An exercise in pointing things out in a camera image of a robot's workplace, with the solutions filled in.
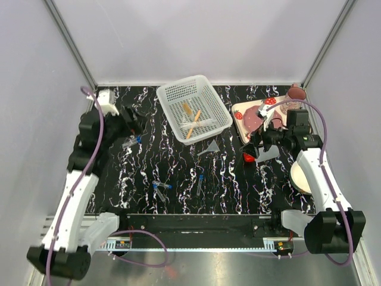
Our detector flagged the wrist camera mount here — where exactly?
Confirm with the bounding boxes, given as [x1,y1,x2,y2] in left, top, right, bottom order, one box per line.
[97,89,120,116]
[256,103,273,121]

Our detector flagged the clear plastic funnel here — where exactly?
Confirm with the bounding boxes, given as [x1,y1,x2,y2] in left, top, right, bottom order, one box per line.
[197,140,220,156]

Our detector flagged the white plastic perforated basket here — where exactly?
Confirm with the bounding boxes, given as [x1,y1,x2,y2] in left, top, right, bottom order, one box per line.
[157,75,233,145]

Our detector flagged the wooden test tube clamp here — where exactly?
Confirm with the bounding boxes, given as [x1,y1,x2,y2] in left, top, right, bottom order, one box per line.
[186,110,201,139]

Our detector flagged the white bowl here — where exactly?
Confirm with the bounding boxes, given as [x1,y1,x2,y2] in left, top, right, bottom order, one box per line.
[290,161,312,195]

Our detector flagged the blue cap test tube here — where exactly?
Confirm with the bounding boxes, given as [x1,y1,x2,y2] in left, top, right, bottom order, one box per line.
[153,184,165,202]
[152,181,172,189]
[196,175,204,197]
[122,136,141,149]

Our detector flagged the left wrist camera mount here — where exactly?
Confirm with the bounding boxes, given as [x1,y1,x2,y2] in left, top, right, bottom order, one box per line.
[97,89,120,116]

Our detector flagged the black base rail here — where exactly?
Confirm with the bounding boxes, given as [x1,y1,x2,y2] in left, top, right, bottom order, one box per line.
[119,214,290,251]

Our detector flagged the pink patterned mug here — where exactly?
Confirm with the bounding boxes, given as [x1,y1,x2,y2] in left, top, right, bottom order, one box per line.
[280,83,306,115]

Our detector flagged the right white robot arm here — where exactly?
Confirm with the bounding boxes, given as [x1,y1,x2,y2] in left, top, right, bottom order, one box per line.
[241,105,366,254]

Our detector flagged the strawberry pattern tray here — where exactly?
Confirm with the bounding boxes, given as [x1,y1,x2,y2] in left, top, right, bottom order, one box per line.
[232,94,301,144]

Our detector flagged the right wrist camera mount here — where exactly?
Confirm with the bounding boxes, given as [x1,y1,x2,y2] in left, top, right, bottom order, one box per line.
[256,103,273,121]

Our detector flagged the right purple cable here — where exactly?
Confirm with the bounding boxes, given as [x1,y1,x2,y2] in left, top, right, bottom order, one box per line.
[266,99,355,266]

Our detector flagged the bundle of plastic pipettes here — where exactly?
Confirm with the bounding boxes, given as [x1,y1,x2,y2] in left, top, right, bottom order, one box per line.
[180,119,217,130]

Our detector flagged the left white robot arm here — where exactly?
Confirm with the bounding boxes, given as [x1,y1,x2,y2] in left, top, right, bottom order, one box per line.
[27,107,147,280]

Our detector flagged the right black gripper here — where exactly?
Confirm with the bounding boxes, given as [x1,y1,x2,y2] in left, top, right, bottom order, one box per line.
[240,116,292,158]

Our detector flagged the wash bottle red cap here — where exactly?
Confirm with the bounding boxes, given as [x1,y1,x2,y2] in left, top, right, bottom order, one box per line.
[243,145,280,163]

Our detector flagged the pink dotted plate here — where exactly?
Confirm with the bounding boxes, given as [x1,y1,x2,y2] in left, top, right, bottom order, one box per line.
[243,105,283,138]

